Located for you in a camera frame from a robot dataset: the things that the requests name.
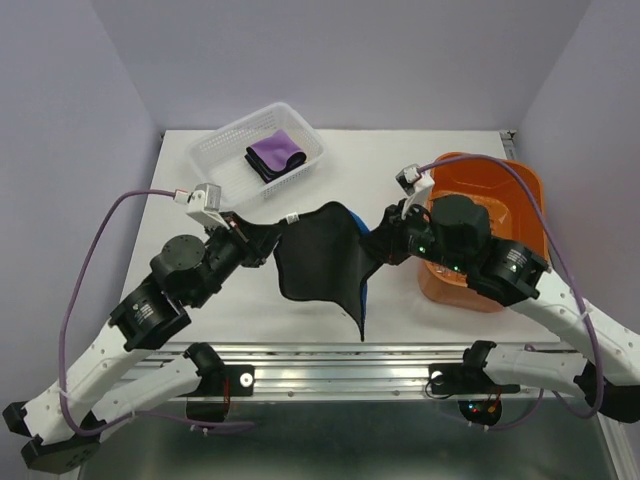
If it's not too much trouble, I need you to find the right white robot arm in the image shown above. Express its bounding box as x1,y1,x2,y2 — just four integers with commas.
361,195,639,424

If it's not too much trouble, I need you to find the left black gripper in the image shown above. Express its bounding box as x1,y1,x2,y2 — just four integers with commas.
193,209,286,306

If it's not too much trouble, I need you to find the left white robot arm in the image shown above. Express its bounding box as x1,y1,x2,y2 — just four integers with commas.
2,212,281,475

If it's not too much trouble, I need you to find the purple black-edged towel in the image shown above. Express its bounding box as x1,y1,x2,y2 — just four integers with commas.
244,129,307,183

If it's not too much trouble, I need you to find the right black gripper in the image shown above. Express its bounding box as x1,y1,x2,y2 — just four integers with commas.
358,196,470,275

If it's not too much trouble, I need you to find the orange plastic tub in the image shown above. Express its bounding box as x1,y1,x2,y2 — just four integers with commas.
418,158,550,313

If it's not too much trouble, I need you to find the blue towel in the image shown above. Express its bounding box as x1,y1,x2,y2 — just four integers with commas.
274,201,382,340

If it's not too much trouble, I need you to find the aluminium mounting rail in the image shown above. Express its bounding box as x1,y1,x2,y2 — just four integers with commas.
116,342,569,402

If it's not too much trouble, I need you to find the white plastic basket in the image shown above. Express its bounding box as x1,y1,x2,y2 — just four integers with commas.
186,102,327,210

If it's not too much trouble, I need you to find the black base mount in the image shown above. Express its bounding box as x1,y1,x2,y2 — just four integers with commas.
185,343,255,423
425,341,521,427

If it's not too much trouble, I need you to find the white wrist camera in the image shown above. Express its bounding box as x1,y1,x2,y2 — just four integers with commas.
395,164,435,219
173,183,229,229

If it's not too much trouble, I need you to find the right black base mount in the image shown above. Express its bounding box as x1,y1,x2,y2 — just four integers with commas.
425,341,521,427

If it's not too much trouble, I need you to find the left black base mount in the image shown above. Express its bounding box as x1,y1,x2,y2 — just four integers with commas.
185,343,255,423

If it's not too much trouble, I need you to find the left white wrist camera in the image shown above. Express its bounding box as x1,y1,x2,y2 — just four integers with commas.
173,183,229,229

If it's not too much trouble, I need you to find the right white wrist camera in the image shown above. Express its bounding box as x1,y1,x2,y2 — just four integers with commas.
395,164,435,219

